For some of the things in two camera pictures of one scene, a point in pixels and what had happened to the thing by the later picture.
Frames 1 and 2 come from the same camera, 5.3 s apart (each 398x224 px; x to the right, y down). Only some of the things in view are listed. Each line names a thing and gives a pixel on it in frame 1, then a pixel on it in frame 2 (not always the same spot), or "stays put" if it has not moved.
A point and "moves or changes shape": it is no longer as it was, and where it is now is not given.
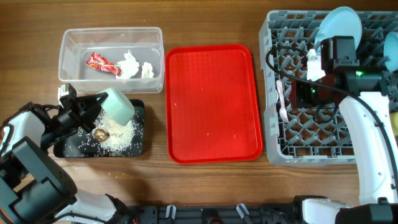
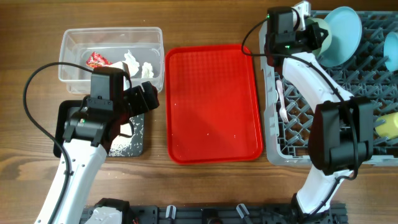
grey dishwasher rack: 312,136 stays put
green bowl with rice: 117,106 moves or changes shape
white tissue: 147,70 stays put
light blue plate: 342,21 stays put
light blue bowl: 390,50 stays put
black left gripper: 80,111 → 142,105
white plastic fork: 283,112 stays put
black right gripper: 301,99 → 314,42
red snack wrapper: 97,61 stays put
